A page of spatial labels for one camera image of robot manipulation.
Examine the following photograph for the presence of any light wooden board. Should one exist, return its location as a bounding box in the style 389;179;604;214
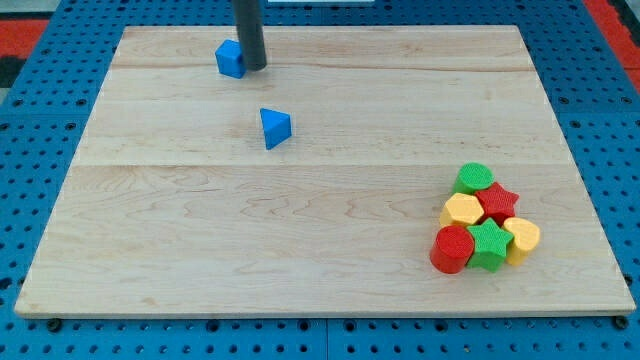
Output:
15;25;636;319

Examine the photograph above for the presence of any yellow heart block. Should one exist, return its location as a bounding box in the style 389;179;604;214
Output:
502;217;541;266

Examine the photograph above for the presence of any green cylinder block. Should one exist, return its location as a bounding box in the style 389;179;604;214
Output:
452;162;495;195

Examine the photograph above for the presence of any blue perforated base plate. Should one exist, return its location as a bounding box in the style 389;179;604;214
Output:
1;0;639;359

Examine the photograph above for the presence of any red cylinder block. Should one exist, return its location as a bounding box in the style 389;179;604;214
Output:
429;225;475;274

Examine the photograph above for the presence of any grey cylindrical robot arm rod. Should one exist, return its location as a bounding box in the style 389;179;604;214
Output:
231;0;267;71

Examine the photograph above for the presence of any yellow hexagon block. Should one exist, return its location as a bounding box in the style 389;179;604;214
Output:
439;193;484;227

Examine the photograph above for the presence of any blue cube block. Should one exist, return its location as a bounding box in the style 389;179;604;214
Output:
215;39;246;79

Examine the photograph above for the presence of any green star block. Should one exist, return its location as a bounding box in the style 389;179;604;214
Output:
466;218;514;273

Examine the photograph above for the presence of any red star block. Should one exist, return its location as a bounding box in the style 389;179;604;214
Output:
475;182;520;226

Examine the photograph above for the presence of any blue triangular prism block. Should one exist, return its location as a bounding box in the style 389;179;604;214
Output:
260;108;292;150

